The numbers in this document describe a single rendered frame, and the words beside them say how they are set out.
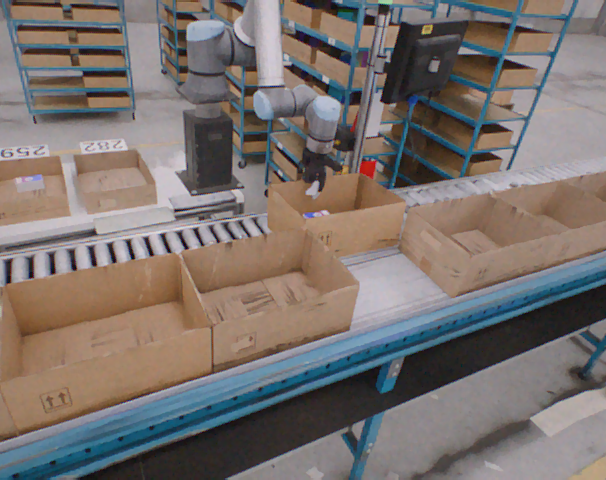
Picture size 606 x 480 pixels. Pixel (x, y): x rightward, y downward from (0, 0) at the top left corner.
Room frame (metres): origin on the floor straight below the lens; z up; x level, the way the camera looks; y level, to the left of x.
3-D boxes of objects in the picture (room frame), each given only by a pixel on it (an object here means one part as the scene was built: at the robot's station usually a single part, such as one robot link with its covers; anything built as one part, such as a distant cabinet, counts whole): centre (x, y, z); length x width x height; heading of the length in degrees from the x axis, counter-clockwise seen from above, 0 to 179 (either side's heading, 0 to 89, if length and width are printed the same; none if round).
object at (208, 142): (1.91, 0.47, 0.91); 0.26 x 0.26 x 0.33; 33
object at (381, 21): (1.91, -0.22, 1.11); 0.12 x 0.05 x 0.88; 121
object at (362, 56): (2.74, -0.16, 1.21); 0.19 x 0.13 x 0.14; 121
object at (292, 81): (3.06, 0.04, 0.99); 0.40 x 0.30 x 0.10; 28
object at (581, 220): (1.49, -0.94, 0.96); 0.39 x 0.29 x 0.17; 120
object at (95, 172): (1.72, 0.84, 0.80); 0.38 x 0.28 x 0.10; 32
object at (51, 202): (1.56, 1.13, 0.80); 0.38 x 0.28 x 0.10; 31
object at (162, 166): (1.77, 0.85, 0.74); 1.00 x 0.58 x 0.03; 123
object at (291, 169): (3.08, 0.04, 0.39); 0.40 x 0.30 x 0.10; 31
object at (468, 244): (1.29, -0.60, 0.97); 0.39 x 0.29 x 0.17; 121
